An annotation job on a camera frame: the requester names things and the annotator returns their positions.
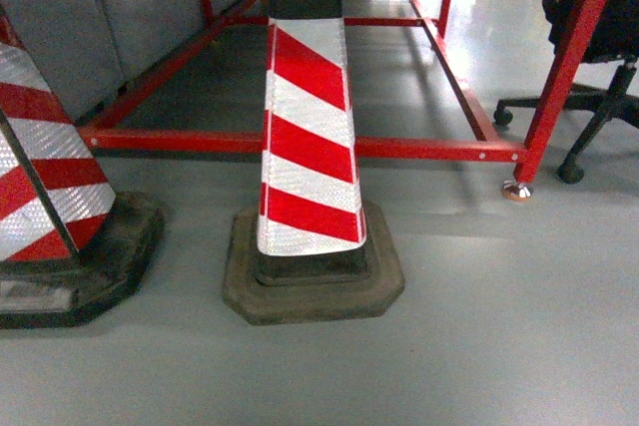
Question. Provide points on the red metal table frame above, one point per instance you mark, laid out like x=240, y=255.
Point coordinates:
x=486, y=146

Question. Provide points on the red white traffic cone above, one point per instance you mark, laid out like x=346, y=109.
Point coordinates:
x=312, y=249

